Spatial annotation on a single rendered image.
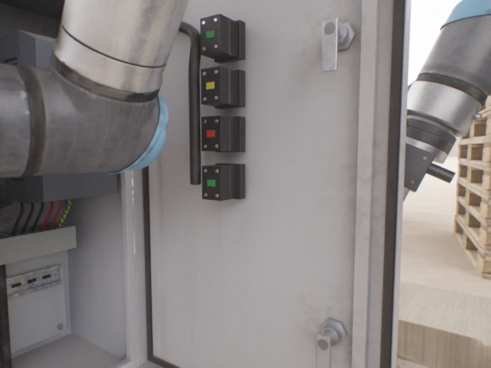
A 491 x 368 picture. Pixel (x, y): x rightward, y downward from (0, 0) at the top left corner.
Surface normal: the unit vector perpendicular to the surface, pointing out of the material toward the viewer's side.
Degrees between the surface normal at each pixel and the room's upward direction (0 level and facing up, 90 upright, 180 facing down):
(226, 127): 90
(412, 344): 90
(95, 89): 119
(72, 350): 0
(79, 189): 90
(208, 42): 90
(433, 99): 78
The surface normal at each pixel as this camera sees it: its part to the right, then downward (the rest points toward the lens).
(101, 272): -0.57, 0.07
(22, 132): 0.72, 0.22
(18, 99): 0.70, -0.23
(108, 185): 0.82, 0.05
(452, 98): -0.22, 0.07
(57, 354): 0.00, -1.00
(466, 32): -0.60, -0.14
